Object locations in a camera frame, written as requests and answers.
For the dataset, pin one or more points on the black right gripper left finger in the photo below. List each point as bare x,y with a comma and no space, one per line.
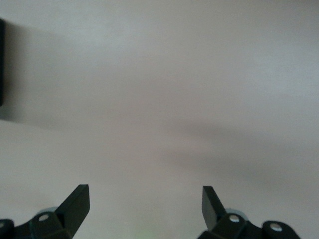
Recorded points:
74,209

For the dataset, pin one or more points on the black rectangular plastic tray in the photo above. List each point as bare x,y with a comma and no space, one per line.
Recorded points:
1,62

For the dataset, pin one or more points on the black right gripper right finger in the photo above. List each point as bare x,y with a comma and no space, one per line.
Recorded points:
211,211

